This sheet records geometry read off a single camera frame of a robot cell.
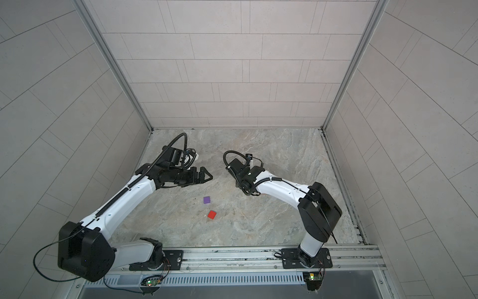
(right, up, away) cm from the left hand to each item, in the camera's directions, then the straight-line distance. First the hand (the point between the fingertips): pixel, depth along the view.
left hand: (209, 176), depth 78 cm
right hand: (+14, -4, +9) cm, 17 cm away
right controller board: (+40, -37, -10) cm, 55 cm away
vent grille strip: (-2, -36, -10) cm, 38 cm away
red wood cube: (0, -18, +5) cm, 19 cm away
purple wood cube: (-3, -13, +10) cm, 17 cm away
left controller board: (-17, -34, -14) cm, 41 cm away
